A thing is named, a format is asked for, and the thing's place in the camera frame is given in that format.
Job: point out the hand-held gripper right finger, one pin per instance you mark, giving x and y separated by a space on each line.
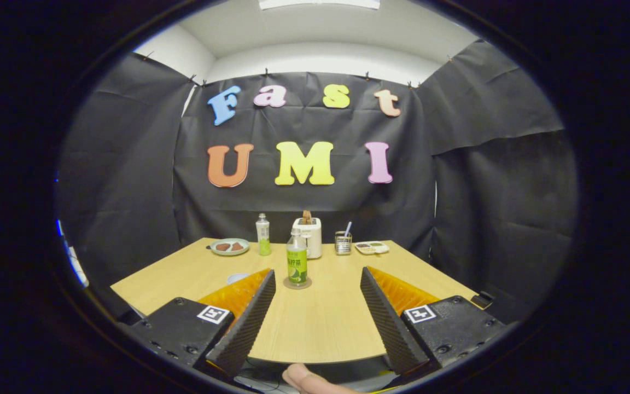
386 320

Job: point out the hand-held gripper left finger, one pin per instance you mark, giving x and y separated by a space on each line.
249 323

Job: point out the pale blue cup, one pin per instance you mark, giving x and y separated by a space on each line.
237 278

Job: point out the round brown coaster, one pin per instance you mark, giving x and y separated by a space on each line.
307 284

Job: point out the green label juice bottle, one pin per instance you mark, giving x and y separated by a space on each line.
297 265

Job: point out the slim white green bottle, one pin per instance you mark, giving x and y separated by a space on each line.
263 238

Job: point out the pale green plate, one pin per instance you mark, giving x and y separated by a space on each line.
228 253

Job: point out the white compartment tray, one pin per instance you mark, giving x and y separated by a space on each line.
372 248

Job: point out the white spoon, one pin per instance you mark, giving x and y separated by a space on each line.
348 227

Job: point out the cream toaster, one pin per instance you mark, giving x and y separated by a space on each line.
314 238

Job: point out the brown bread slice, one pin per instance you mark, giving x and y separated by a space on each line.
307 217

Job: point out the ceiling light panel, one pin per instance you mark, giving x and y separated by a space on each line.
319 4

